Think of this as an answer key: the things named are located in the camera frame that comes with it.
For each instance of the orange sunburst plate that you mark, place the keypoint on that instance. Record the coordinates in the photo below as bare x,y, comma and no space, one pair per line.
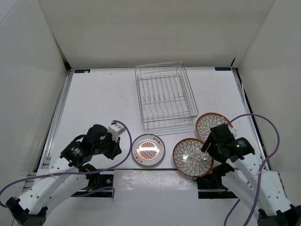
148,150

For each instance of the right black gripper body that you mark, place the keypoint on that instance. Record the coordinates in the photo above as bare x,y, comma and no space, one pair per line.
217,153

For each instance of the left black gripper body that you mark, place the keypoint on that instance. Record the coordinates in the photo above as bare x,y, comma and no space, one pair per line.
99,148

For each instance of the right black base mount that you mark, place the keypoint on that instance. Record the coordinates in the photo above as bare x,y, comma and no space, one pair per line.
210,188

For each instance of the flower pattern plate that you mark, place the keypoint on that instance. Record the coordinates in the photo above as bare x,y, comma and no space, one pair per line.
207,121

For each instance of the corner label sticker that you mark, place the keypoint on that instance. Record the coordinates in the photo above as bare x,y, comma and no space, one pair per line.
223,68
82,71

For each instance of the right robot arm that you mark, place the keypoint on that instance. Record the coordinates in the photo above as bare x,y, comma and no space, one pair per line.
241,172

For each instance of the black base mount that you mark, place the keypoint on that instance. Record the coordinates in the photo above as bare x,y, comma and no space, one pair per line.
210,188
104,179

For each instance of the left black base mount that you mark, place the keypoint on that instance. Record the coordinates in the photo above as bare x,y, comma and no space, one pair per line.
104,179

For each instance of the left corner label sticker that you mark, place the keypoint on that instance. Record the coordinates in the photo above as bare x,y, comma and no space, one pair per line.
82,71

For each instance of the right corner label sticker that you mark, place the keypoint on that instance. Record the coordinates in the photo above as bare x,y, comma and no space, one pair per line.
223,68

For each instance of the metal wire dish rack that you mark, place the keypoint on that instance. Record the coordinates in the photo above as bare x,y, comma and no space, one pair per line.
165,95

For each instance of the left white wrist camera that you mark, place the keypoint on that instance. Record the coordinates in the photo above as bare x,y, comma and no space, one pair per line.
116,129

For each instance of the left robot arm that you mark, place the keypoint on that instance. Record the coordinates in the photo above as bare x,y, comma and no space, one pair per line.
70,173

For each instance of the white plate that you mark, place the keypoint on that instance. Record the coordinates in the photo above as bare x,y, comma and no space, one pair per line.
190,160

